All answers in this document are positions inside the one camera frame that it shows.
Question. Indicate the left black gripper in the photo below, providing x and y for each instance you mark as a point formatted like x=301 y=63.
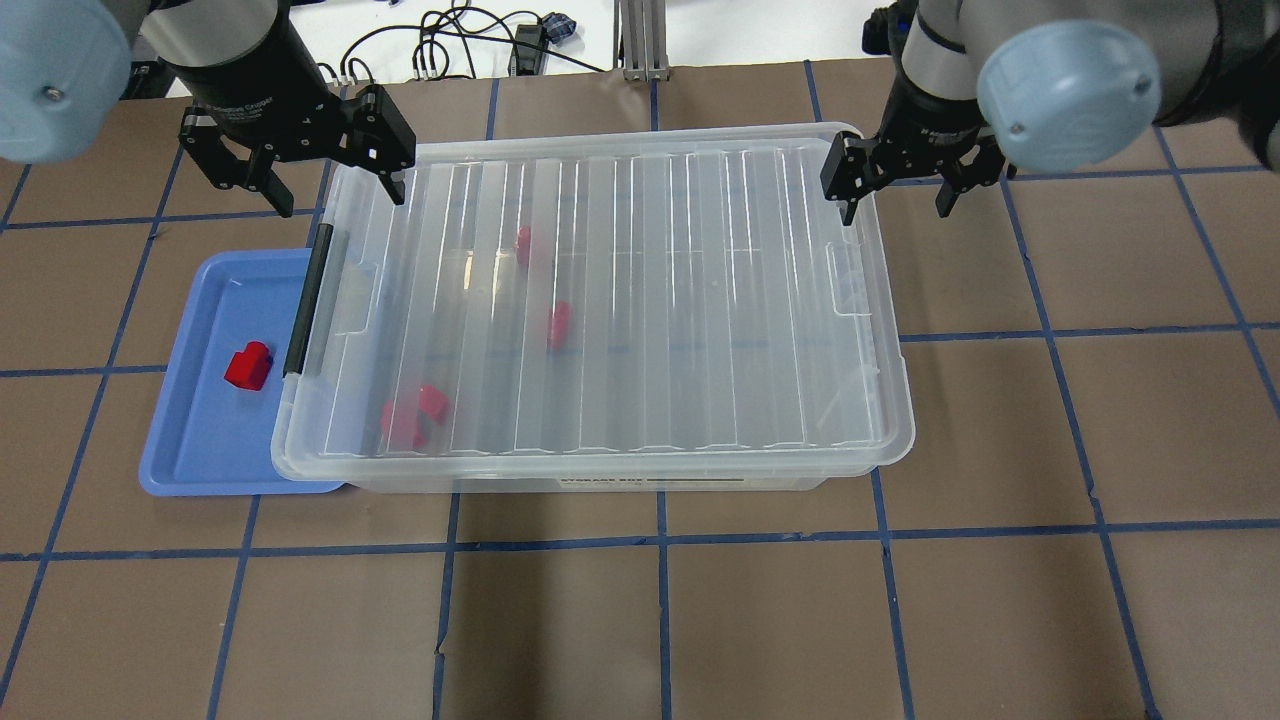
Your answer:
x=250 y=82

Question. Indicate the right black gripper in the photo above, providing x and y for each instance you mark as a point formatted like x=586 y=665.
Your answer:
x=935 y=118

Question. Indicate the red block from tray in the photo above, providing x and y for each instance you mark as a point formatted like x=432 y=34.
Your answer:
x=249 y=367

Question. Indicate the clear plastic box lid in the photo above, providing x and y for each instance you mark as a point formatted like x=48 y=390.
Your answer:
x=600 y=300

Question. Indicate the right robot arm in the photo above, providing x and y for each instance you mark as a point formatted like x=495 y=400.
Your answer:
x=984 y=89

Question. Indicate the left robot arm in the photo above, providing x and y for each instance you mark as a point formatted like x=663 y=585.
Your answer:
x=66 y=63

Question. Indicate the clear plastic storage box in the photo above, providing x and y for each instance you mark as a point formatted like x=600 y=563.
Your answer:
x=600 y=482

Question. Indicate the red block back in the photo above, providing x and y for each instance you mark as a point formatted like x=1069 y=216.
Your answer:
x=523 y=247

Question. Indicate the red block front right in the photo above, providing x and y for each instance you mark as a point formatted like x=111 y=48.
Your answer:
x=433 y=406

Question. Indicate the red block front left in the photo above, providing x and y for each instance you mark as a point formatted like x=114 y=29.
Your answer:
x=400 y=425

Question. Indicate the red block middle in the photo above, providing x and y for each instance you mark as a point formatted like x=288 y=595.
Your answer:
x=559 y=325

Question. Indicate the blue plastic tray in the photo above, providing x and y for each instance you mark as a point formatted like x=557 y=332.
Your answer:
x=209 y=438

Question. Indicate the black box latch handle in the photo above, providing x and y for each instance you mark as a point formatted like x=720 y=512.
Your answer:
x=309 y=299

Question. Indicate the aluminium frame post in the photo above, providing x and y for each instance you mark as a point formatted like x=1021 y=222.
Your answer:
x=640 y=28

